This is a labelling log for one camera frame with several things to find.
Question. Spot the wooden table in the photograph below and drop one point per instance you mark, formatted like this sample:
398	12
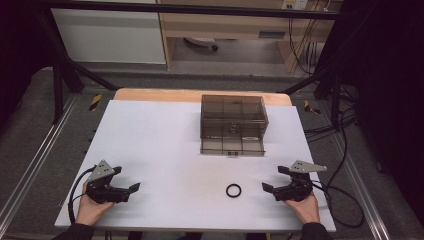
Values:
160	95

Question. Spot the black metal frame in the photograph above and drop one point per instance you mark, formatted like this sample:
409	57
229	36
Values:
200	8

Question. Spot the clear grey drawer box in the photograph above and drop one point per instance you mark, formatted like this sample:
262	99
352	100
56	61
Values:
233	113

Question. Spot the yellow black floor tape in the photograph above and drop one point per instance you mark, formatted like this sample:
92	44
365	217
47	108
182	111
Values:
95	102
310	107

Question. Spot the aluminium floor rail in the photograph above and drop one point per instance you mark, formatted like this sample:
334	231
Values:
361	186
36	153

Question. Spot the person's right hand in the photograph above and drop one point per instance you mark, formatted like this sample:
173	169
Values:
305	210

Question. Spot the person's left hand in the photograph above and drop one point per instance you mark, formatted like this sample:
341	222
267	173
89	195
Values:
90	210

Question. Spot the wall power socket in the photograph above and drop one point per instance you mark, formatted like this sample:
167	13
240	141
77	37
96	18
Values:
295	4

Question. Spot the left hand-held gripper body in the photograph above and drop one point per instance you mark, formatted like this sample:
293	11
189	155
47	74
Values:
100	191

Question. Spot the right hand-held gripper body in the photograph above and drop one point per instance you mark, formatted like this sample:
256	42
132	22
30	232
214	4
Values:
295	191

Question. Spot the white table board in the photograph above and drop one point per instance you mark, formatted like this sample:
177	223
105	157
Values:
166	160

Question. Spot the white cabinet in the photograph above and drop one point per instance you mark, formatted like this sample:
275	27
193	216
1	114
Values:
106	36

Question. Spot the wooden desk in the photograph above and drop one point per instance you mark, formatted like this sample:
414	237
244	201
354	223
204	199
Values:
226	25

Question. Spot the black curtain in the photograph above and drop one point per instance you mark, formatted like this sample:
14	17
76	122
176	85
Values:
390	83
20	50

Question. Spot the small white item in drawer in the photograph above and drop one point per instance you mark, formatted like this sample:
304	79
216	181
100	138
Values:
250	138

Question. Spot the office chair base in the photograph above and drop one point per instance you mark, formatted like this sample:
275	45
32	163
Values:
201	41

